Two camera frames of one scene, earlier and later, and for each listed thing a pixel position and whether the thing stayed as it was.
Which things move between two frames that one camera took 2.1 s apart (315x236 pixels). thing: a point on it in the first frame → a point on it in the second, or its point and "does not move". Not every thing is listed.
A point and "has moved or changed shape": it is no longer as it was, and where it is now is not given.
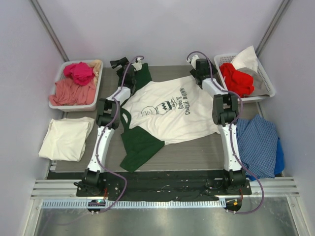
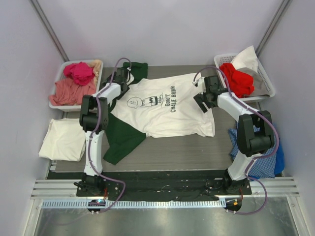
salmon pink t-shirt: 68,92 does not move
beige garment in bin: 96,64 does not move
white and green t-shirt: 160,112 has moved or changed shape
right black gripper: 201,65 → 205,99
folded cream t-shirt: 67,137 does not move
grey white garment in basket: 247,62 does not move
